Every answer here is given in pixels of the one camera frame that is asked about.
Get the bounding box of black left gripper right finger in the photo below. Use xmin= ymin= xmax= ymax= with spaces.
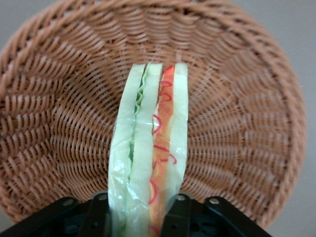
xmin=159 ymin=194 xmax=192 ymax=237

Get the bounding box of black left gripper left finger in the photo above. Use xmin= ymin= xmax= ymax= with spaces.
xmin=76 ymin=191 xmax=112 ymax=237

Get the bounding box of triangle sandwich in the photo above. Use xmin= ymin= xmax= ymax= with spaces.
xmin=108 ymin=63 xmax=190 ymax=237

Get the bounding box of round brown wicker basket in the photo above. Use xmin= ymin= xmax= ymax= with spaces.
xmin=0 ymin=0 xmax=308 ymax=229

